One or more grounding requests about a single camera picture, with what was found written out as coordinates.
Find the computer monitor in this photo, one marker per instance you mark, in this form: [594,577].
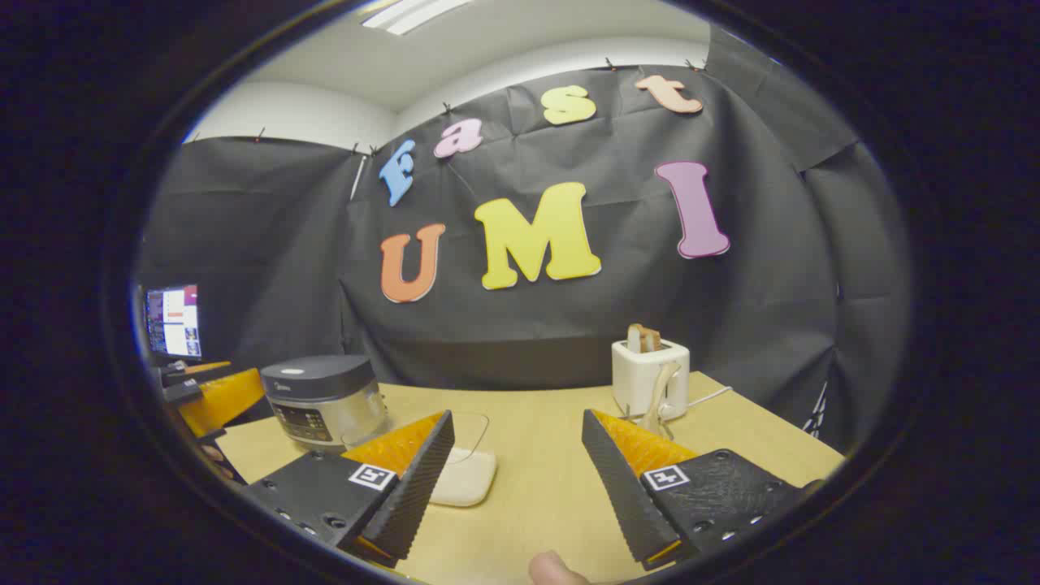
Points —
[172,321]

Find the black backdrop cloth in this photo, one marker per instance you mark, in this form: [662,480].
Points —
[569,325]

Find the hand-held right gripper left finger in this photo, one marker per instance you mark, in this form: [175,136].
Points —
[418,487]

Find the toasted bread slice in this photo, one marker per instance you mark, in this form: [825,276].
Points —
[643,337]

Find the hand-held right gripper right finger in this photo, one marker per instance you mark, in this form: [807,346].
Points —
[621,487]

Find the white toaster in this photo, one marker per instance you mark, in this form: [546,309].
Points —
[642,374]

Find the silver black rice cooker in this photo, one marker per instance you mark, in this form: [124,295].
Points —
[321,398]

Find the white rice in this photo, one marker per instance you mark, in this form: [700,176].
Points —
[465,481]

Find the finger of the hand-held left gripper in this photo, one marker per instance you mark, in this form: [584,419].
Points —
[223,398]

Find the clear plastic rice box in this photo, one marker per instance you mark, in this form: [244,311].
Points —
[471,439]

